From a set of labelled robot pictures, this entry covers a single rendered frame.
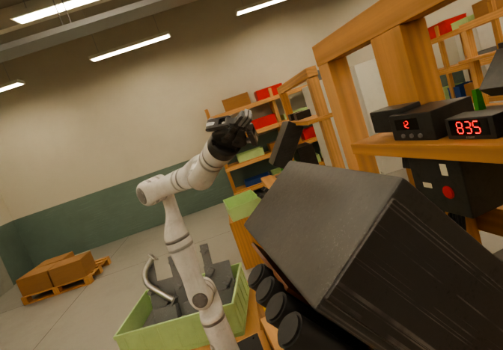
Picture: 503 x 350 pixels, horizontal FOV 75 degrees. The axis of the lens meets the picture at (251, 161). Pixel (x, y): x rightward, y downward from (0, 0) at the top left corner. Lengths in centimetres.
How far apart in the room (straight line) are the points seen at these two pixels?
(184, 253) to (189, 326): 60
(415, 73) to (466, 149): 32
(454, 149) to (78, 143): 805
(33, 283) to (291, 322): 645
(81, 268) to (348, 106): 546
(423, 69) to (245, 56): 703
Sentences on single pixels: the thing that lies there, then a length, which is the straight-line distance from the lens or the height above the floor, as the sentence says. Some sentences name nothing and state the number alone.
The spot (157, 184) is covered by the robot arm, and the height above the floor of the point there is 163.
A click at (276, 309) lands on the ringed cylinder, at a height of 152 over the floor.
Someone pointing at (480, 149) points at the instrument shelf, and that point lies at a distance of 81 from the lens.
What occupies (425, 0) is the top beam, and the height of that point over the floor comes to 187.
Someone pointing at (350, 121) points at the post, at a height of 159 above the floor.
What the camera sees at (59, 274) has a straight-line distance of 644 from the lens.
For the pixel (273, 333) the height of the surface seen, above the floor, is 90.
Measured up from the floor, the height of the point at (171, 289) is 98.
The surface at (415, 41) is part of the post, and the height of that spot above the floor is 179.
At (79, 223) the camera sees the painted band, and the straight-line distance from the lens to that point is 875.
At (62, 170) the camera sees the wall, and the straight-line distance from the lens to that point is 864.
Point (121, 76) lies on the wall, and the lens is 817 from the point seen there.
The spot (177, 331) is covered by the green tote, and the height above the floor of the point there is 90.
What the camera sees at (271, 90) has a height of 213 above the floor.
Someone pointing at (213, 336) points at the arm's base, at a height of 104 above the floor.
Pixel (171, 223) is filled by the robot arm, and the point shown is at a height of 148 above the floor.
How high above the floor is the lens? 174
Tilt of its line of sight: 7 degrees down
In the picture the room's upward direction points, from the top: 19 degrees counter-clockwise
